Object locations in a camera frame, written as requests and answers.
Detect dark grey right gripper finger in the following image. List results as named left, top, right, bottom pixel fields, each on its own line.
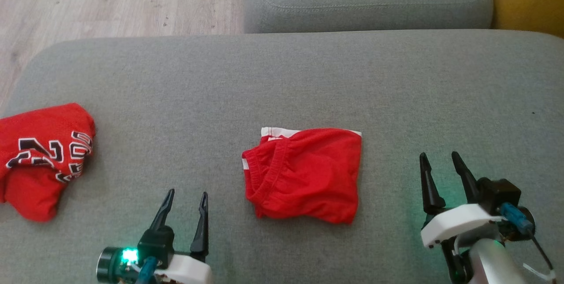
left=451, top=151, right=482, bottom=205
left=419, top=152, right=447, bottom=215

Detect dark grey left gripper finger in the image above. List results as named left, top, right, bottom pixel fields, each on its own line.
left=189, top=192, right=210, bottom=263
left=149, top=188, right=175, bottom=232

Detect red shorts with white trim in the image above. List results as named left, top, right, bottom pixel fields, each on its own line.
left=241, top=127, right=363, bottom=225

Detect large grey sofa seat cushion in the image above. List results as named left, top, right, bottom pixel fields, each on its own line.
left=0, top=30, right=564, bottom=284

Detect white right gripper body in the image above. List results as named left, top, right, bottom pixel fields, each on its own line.
left=421, top=204, right=505, bottom=284

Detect red basketball jersey with print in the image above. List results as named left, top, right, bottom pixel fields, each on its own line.
left=0, top=103, right=96, bottom=223

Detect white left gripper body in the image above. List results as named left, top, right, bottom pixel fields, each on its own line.
left=154, top=253, right=214, bottom=284

